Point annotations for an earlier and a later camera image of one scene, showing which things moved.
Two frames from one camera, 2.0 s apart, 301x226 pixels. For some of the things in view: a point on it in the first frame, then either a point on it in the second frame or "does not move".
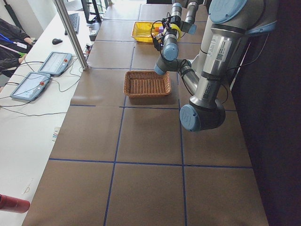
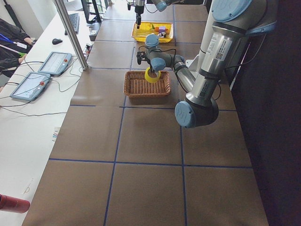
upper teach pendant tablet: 56,63 does not move
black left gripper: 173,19 → 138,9
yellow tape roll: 175,26 → 150,79
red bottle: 9,204 does not move
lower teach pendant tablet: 31,86 does not move
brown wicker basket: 140,84 does not move
